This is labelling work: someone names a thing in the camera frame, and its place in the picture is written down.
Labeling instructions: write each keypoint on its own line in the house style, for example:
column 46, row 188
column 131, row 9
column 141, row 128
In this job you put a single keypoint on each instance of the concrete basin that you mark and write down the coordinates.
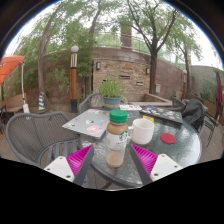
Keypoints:
column 153, row 99

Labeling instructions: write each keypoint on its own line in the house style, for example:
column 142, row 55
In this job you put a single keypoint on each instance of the yellow card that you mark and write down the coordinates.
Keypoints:
column 148, row 118

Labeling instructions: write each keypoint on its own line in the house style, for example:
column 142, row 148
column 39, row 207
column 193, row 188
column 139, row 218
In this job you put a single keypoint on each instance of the orange canopy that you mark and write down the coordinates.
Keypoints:
column 9, row 65

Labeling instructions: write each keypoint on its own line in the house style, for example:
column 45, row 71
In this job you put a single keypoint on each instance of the blue printed card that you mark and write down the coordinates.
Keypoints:
column 131, row 115

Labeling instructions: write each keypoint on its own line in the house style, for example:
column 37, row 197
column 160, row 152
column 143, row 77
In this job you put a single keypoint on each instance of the green plant in blue pot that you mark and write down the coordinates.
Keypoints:
column 111, row 96

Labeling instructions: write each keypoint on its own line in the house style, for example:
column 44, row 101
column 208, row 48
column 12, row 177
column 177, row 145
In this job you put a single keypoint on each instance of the blue yellow striped cone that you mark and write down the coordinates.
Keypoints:
column 41, row 103

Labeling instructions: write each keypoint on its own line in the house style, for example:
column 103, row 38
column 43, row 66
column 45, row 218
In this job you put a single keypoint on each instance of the white wall box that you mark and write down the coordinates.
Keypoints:
column 157, row 88

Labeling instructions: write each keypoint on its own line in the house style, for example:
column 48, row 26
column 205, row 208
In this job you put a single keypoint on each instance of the white ceramic mug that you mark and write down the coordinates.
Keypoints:
column 143, row 130

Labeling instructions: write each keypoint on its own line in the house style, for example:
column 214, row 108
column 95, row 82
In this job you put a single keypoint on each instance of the dark-trunk branching tree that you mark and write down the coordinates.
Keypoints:
column 153, row 73

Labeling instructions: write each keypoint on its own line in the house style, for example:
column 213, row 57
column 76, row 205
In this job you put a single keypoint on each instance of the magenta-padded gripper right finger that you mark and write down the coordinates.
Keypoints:
column 165, row 166

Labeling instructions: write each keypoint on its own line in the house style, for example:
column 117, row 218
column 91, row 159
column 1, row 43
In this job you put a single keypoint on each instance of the flat round red coaster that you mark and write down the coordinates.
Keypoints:
column 168, row 138

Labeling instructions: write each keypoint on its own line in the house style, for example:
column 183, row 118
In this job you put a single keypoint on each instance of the green-capped coffee drink bottle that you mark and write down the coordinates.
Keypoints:
column 116, row 136

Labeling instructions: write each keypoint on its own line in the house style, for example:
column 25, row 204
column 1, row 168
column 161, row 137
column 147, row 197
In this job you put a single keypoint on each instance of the wooden lamp post with globe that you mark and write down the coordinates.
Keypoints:
column 73, row 83

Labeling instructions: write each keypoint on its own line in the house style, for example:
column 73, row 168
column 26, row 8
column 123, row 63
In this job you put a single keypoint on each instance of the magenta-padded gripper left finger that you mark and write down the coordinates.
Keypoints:
column 58, row 166

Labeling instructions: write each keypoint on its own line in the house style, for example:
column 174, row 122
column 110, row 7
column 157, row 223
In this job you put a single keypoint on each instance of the dark metal patio chair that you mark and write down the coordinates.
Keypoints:
column 211, row 125

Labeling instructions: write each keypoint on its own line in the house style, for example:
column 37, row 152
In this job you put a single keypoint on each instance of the silver laptop with stickers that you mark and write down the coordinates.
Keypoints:
column 85, row 122

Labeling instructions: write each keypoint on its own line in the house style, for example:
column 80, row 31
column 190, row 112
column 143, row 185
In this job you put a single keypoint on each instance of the wooden bench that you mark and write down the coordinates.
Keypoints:
column 13, row 104

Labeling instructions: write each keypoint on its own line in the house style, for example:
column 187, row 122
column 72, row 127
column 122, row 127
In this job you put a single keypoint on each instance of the white printed booklet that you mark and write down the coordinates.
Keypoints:
column 130, row 107

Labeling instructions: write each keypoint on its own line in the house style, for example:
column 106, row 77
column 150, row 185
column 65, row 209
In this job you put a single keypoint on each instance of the leaning grey-trunk tree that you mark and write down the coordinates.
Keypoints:
column 40, row 66

